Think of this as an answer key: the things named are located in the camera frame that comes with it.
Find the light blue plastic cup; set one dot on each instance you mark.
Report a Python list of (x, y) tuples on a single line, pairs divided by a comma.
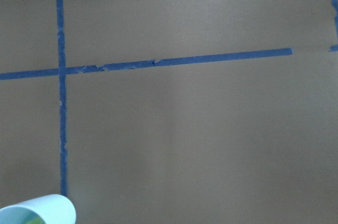
[(52, 208)]

